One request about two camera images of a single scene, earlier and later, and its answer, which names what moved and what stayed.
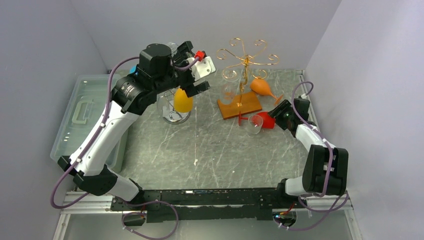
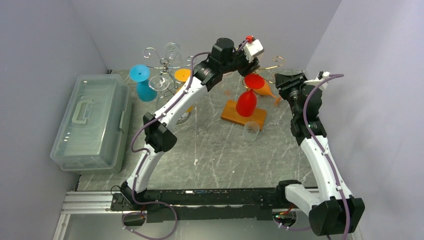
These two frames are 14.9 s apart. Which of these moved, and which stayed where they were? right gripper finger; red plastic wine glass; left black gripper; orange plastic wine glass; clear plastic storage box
Moved: right gripper finger; left black gripper; red plastic wine glass
Stayed: clear plastic storage box; orange plastic wine glass
